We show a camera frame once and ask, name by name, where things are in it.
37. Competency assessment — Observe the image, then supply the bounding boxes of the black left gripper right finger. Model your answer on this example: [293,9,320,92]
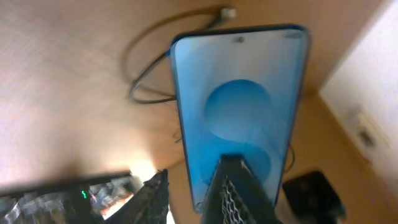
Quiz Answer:
[200,154,282,224]

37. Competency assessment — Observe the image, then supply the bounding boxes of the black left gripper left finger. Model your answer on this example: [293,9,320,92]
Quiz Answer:
[105,169,169,224]

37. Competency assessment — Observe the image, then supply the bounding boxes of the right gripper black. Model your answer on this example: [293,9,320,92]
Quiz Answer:
[1,171,134,223]

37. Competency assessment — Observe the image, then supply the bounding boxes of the blue Samsung Galaxy smartphone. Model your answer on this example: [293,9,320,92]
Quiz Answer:
[169,24,311,213]

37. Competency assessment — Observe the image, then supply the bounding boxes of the black USB charging cable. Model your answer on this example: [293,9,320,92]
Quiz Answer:
[124,6,238,105]

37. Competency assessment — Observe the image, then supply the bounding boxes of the white wall socket plate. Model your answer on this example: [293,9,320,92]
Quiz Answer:
[347,106,389,161]

